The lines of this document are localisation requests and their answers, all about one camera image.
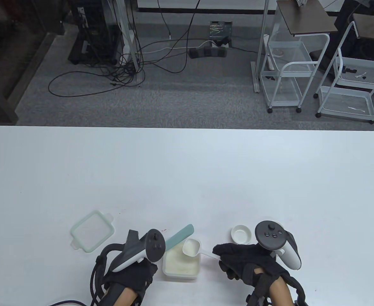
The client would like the clear plastic sugar container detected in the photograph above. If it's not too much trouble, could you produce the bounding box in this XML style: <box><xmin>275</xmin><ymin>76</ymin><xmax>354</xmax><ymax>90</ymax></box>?
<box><xmin>162</xmin><ymin>237</ymin><xmax>203</xmax><ymax>281</ymax></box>

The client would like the black and white left controller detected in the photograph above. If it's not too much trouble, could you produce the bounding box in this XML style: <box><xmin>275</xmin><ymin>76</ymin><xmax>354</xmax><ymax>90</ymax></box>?
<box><xmin>96</xmin><ymin>229</ymin><xmax>167</xmax><ymax>274</ymax></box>

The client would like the white coffee spoon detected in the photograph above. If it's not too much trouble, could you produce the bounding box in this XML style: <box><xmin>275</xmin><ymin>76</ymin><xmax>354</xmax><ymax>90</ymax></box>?
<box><xmin>182</xmin><ymin>239</ymin><xmax>221</xmax><ymax>260</ymax></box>

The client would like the person's left forearm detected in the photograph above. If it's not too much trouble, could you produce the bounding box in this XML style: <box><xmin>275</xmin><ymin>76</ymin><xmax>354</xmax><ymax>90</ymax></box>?
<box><xmin>115</xmin><ymin>286</ymin><xmax>138</xmax><ymax>306</ymax></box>

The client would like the white floor cable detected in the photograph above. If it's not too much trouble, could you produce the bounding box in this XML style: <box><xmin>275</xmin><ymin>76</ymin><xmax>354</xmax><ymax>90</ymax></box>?
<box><xmin>139</xmin><ymin>40</ymin><xmax>213</xmax><ymax>55</ymax></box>

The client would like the silver aluminium frame leg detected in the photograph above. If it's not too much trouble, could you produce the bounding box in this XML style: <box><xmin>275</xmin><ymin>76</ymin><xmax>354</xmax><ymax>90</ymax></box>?
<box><xmin>115</xmin><ymin>0</ymin><xmax>145</xmax><ymax>86</ymax></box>
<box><xmin>251</xmin><ymin>0</ymin><xmax>270</xmax><ymax>93</ymax></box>

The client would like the black glove cable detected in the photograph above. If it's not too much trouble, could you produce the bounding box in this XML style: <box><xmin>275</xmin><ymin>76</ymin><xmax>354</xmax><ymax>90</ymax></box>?
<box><xmin>48</xmin><ymin>252</ymin><xmax>111</xmax><ymax>306</ymax></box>

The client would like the dark glass partition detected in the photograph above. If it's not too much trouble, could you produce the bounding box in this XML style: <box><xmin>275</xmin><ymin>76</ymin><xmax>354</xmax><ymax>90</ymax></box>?
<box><xmin>0</xmin><ymin>0</ymin><xmax>69</xmax><ymax>125</ymax></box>

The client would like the white sugar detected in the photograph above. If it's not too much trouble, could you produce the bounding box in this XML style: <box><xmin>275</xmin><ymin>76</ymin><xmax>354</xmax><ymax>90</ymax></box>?
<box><xmin>166</xmin><ymin>247</ymin><xmax>201</xmax><ymax>275</ymax></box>

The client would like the teal dessert spatula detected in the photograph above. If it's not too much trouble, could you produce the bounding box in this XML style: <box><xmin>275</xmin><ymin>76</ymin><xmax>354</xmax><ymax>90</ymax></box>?
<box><xmin>165</xmin><ymin>224</ymin><xmax>195</xmax><ymax>252</ymax></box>

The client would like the bundle of black floor cables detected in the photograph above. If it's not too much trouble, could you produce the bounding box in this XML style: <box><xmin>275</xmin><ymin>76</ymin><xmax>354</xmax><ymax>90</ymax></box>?
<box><xmin>48</xmin><ymin>0</ymin><xmax>235</xmax><ymax>98</ymax></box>

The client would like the person's right forearm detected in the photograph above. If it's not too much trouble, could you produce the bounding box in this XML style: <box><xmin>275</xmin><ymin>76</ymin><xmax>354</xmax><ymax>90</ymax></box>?
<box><xmin>268</xmin><ymin>276</ymin><xmax>294</xmax><ymax>306</ymax></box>

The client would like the black and white right controller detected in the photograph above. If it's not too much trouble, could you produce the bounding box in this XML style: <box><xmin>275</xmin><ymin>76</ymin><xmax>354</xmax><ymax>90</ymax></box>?
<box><xmin>255</xmin><ymin>221</ymin><xmax>301</xmax><ymax>271</ymax></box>

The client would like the small round white dish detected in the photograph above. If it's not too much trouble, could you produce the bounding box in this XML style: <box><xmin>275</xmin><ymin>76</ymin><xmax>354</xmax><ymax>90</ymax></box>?
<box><xmin>231</xmin><ymin>225</ymin><xmax>254</xmax><ymax>244</ymax></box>

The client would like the person's right hand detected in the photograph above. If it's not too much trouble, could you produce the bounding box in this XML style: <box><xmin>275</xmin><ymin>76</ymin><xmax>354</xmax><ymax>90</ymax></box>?
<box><xmin>212</xmin><ymin>243</ymin><xmax>291</xmax><ymax>286</ymax></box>

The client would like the black and white controller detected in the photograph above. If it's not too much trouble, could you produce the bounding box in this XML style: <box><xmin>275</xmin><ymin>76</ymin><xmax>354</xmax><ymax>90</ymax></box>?
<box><xmin>96</xmin><ymin>229</ymin><xmax>167</xmax><ymax>274</ymax></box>
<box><xmin>255</xmin><ymin>221</ymin><xmax>301</xmax><ymax>271</ymax></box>

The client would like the clear lid with green rim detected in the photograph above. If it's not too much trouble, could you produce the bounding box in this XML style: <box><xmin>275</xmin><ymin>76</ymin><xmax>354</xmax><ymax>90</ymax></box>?
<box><xmin>71</xmin><ymin>210</ymin><xmax>115</xmax><ymax>253</ymax></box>

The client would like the black computer rack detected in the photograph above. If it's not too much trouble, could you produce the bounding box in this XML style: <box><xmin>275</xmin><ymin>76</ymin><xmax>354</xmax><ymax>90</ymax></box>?
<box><xmin>68</xmin><ymin>0</ymin><xmax>124</xmax><ymax>66</ymax></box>

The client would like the white cart with brown top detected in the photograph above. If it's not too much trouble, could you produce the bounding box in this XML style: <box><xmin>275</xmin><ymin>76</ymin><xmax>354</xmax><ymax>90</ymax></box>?
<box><xmin>314</xmin><ymin>13</ymin><xmax>374</xmax><ymax>125</ymax></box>
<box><xmin>260</xmin><ymin>0</ymin><xmax>339</xmax><ymax>113</ymax></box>

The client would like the black floor box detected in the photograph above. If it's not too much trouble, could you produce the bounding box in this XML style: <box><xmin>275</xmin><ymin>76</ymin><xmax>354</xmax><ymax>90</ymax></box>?
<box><xmin>210</xmin><ymin>21</ymin><xmax>233</xmax><ymax>45</ymax></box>

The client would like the person's left hand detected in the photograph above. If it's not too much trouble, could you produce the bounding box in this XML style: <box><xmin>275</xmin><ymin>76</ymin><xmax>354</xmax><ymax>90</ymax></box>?
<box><xmin>104</xmin><ymin>257</ymin><xmax>159</xmax><ymax>302</ymax></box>

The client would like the black power strip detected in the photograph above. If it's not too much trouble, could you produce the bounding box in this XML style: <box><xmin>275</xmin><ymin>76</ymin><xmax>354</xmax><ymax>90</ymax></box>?
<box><xmin>189</xmin><ymin>46</ymin><xmax>229</xmax><ymax>59</ymax></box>

